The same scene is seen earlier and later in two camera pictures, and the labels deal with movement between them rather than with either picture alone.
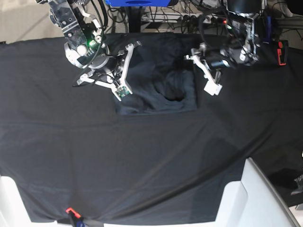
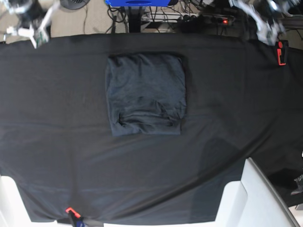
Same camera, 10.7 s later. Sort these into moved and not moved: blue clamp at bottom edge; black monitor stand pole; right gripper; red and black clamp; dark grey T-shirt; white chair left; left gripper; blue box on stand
Moved: left gripper; right gripper; dark grey T-shirt
Not moved: blue clamp at bottom edge; blue box on stand; white chair left; black monitor stand pole; red and black clamp
